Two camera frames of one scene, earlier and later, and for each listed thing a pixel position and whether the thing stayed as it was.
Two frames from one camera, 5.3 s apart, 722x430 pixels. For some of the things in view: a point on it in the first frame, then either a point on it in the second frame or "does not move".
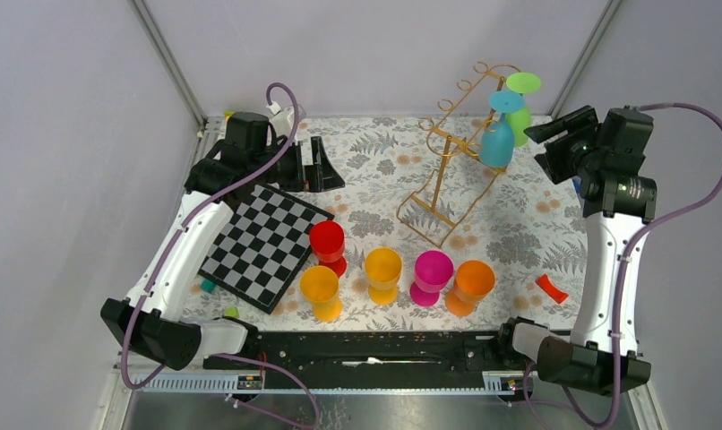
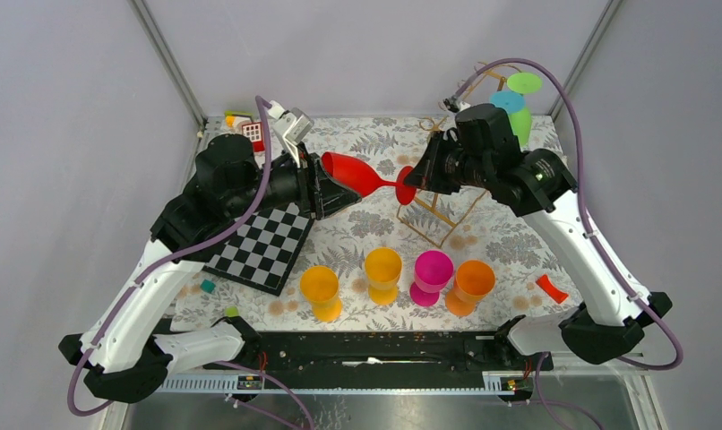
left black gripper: x=320 y=176 → x=324 y=195
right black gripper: x=581 y=122 → x=425 y=174
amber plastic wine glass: x=383 y=268 does not move
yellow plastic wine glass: x=320 y=285 does not move
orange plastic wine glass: x=474 y=279 does not move
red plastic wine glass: x=327 y=243 → x=356 y=175
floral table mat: x=442 y=223 does not move
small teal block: x=208 y=286 does not move
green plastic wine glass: x=521 y=82 does not move
